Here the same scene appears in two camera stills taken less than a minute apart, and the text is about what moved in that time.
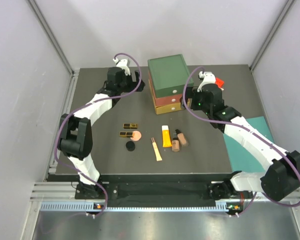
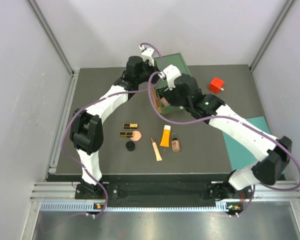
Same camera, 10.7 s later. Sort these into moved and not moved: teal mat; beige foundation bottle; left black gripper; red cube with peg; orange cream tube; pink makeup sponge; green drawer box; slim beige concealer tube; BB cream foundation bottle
Moved: green drawer box; left black gripper; beige foundation bottle
Not moved: teal mat; BB cream foundation bottle; orange cream tube; pink makeup sponge; red cube with peg; slim beige concealer tube
